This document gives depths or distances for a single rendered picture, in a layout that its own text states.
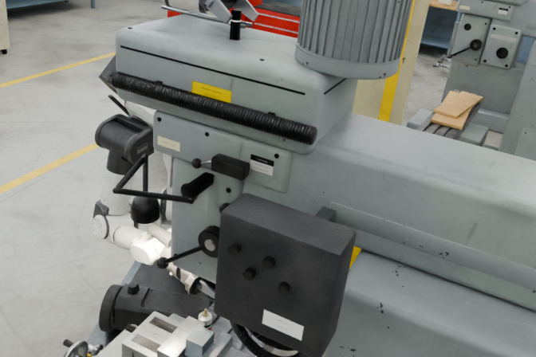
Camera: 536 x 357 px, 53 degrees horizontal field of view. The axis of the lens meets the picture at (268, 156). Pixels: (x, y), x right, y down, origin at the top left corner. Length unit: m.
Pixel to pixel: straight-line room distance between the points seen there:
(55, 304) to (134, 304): 1.03
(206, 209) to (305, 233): 0.45
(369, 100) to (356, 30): 1.99
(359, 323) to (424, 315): 0.12
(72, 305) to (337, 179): 2.46
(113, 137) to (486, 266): 1.12
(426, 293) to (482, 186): 0.22
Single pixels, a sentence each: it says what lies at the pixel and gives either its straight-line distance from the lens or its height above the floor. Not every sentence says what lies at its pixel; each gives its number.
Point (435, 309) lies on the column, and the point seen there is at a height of 1.56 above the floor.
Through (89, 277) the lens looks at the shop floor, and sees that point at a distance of 3.46.
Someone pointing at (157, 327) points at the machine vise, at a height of 1.03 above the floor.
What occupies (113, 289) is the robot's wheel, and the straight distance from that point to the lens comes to 2.43.
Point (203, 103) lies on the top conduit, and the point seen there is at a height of 1.80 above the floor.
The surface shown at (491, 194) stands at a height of 1.76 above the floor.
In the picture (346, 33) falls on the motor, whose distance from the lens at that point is 0.95.
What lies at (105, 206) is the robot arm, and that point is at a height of 1.24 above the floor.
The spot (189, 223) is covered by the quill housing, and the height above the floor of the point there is 1.47.
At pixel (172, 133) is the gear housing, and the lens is 1.16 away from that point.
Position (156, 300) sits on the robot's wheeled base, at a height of 0.59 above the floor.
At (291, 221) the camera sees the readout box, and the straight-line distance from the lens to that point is 0.82.
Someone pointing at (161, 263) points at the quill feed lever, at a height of 1.35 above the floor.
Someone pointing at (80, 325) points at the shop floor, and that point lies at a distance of 3.16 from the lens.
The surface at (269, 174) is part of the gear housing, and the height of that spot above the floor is 1.67.
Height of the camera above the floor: 2.17
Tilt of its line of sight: 26 degrees down
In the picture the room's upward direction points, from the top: 7 degrees clockwise
